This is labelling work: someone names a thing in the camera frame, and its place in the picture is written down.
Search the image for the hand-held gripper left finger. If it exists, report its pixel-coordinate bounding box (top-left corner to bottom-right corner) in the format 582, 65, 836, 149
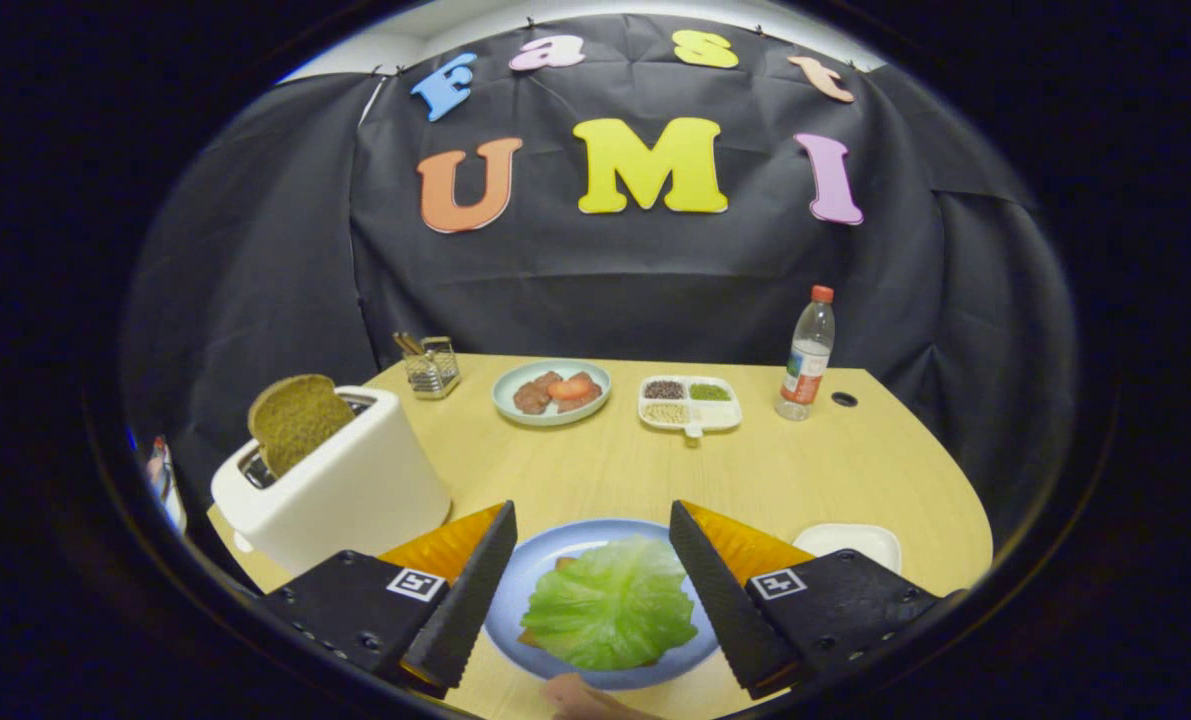
255, 500, 518, 698

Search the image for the clear plastic water bottle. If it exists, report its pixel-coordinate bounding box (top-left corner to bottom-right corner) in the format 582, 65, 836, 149
775, 285, 837, 422

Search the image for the metal wire utensil holder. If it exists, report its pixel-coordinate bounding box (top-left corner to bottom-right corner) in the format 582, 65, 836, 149
402, 336, 461, 401

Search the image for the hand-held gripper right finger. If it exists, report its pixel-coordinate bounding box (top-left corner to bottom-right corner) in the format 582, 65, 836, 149
668, 500, 956, 701

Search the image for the white toaster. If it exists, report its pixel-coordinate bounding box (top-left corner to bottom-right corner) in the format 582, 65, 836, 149
210, 385, 453, 578

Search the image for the white divided condiment dish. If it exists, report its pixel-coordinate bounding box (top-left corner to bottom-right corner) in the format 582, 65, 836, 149
638, 374, 743, 439

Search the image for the brown meat piece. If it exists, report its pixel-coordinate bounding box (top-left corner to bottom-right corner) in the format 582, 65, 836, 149
513, 372, 564, 415

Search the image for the black backdrop cloth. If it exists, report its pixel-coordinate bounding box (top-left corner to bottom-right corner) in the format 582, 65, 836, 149
120, 12, 1081, 561

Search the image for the square toast slice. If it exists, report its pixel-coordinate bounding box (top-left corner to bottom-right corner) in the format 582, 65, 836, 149
517, 555, 661, 669

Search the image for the pale green round plate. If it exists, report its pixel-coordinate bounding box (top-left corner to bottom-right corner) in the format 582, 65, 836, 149
491, 359, 613, 428

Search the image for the blue round plate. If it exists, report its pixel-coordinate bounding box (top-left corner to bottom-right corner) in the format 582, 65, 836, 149
483, 517, 721, 692

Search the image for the red tomato slice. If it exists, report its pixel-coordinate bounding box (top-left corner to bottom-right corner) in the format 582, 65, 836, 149
547, 372, 604, 413

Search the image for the rounded brown bread slice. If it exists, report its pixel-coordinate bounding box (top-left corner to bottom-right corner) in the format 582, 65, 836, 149
247, 374, 358, 478

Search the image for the white square plate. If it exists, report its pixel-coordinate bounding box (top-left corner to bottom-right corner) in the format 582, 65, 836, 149
793, 523, 903, 576

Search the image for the green lettuce leaf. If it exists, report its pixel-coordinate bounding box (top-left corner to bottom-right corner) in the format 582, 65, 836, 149
520, 535, 701, 672

